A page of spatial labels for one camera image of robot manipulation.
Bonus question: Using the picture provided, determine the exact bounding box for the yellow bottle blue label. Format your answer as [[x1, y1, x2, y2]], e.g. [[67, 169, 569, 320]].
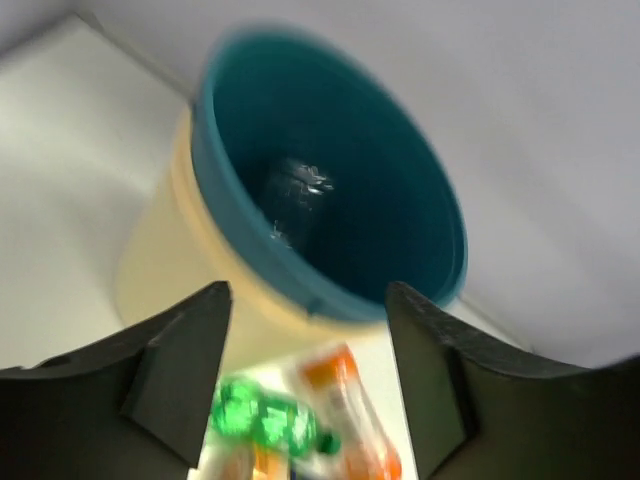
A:
[[216, 446, 295, 480]]

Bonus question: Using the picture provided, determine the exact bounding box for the clear bottle white cap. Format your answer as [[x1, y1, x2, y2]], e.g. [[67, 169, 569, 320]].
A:
[[257, 157, 335, 253]]

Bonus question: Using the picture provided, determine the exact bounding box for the teal and cream bin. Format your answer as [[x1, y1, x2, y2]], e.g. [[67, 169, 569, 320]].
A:
[[115, 25, 468, 371]]

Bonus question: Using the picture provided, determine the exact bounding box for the orange bottle white label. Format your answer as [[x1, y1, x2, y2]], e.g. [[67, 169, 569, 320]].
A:
[[294, 344, 402, 480]]

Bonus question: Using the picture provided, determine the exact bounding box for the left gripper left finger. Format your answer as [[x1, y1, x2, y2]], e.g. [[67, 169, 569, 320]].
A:
[[1, 281, 232, 479]]

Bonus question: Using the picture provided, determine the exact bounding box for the green plastic bottle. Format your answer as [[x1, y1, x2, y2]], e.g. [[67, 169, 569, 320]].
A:
[[210, 376, 342, 459]]

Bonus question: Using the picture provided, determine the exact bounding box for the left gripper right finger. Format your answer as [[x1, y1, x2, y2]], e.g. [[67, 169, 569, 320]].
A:
[[385, 283, 639, 479]]

